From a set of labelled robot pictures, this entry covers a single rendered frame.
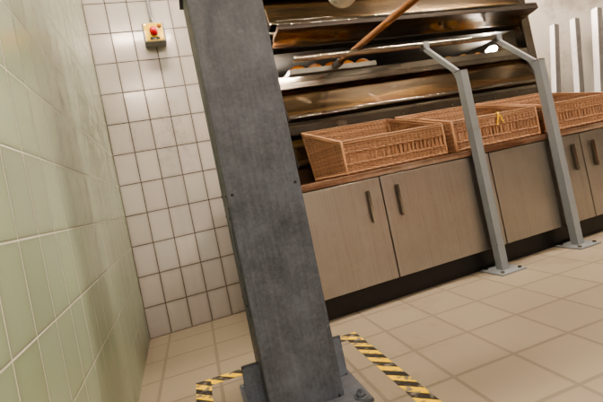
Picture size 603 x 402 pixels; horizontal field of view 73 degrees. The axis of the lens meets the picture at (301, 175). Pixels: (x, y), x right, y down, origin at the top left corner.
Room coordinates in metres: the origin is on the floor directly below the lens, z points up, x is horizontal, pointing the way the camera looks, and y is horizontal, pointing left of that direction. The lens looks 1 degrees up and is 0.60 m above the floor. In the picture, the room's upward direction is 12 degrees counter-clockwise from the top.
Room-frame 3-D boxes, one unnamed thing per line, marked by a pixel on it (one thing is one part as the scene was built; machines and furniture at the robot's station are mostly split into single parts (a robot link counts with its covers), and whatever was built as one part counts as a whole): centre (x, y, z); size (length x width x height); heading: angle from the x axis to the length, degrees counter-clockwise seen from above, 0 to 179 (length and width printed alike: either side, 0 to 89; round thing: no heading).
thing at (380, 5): (2.51, -0.84, 1.54); 1.79 x 0.11 x 0.19; 108
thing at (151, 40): (2.01, 0.57, 1.46); 0.10 x 0.07 x 0.10; 108
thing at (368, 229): (2.20, -0.82, 0.29); 2.42 x 0.56 x 0.58; 108
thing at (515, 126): (2.26, -0.94, 0.72); 0.56 x 0.49 x 0.28; 109
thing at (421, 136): (2.08, -0.38, 0.72); 0.56 x 0.49 x 0.28; 109
